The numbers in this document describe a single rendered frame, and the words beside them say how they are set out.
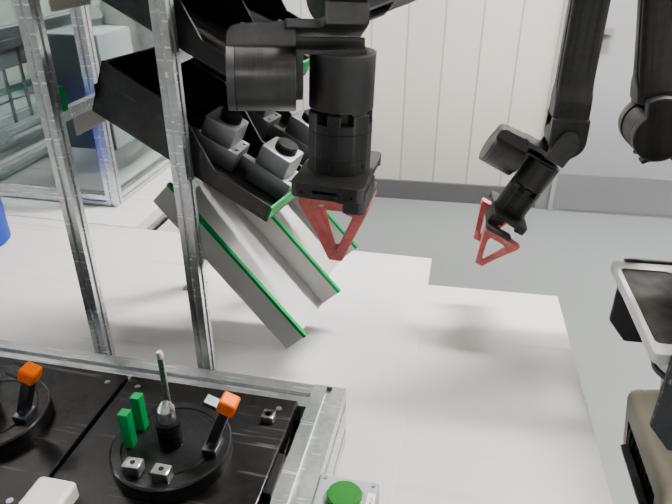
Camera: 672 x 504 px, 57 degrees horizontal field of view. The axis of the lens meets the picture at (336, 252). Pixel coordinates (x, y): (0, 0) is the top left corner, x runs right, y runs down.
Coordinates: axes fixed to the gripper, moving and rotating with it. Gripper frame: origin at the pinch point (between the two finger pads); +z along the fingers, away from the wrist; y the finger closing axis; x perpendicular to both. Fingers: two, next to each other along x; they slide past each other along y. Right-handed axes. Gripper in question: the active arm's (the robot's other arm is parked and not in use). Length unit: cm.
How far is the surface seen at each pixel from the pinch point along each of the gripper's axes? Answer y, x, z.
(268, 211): -14.5, -12.0, 3.6
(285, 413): -3.9, -6.7, 26.7
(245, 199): -15.1, -15.2, 2.6
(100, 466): 9.2, -25.1, 27.3
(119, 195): -81, -76, 37
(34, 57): -13.6, -40.8, -13.4
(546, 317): -51, 31, 37
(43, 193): -79, -98, 39
